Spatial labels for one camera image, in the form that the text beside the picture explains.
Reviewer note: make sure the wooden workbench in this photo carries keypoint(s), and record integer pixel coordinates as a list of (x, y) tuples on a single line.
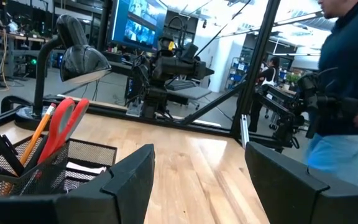
[(14, 40)]

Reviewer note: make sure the shelf with blue bins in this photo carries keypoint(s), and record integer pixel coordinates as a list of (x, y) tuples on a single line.
[(236, 73)]

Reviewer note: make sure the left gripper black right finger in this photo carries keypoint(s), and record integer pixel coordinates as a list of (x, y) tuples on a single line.
[(284, 186)]

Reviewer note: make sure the orange pencil with eraser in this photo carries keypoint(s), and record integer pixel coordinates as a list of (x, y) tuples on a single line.
[(37, 133)]

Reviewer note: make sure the small green potted plant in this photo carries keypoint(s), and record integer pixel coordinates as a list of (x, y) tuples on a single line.
[(292, 79)]

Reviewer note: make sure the black mesh desk organizer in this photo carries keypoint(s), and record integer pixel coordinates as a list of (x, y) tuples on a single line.
[(82, 152)]

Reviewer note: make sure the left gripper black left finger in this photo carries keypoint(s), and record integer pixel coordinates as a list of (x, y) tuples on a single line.
[(129, 183)]

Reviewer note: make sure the large blue display screen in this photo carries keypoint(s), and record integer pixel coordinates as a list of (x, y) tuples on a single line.
[(138, 25)]

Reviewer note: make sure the person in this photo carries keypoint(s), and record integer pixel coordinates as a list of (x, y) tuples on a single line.
[(267, 81), (350, 77)]

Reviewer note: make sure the black desk lamp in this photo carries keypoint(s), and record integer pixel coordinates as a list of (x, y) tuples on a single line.
[(79, 62)]

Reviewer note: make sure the silver aluminium bar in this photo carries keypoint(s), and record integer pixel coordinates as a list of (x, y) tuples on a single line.
[(245, 130)]

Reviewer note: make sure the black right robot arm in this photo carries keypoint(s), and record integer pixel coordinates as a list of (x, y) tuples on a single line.
[(166, 71)]

